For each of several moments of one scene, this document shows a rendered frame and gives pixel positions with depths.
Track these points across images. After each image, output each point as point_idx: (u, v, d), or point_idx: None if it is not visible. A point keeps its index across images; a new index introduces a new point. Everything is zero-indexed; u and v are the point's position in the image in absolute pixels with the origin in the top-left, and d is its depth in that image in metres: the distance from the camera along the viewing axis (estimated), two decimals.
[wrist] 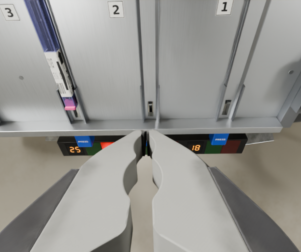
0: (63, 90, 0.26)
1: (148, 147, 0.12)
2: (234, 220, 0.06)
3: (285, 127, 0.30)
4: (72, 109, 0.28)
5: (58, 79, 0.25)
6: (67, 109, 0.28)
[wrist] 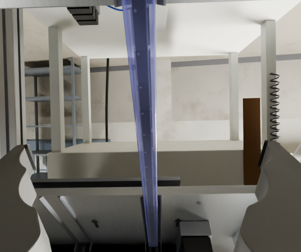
0: None
1: (262, 157, 0.11)
2: None
3: None
4: None
5: None
6: None
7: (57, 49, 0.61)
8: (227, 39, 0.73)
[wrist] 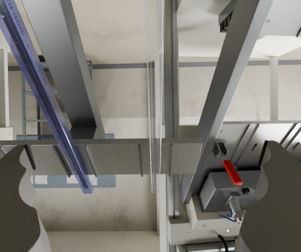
0: None
1: (262, 157, 0.11)
2: None
3: None
4: None
5: None
6: None
7: (178, 47, 0.81)
8: (281, 46, 1.00)
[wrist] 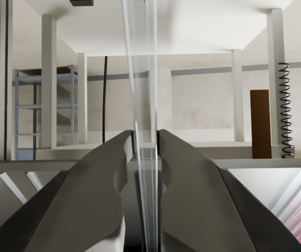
0: None
1: (158, 146, 0.12)
2: (244, 222, 0.06)
3: None
4: None
5: None
6: None
7: (51, 39, 0.57)
8: (230, 32, 0.70)
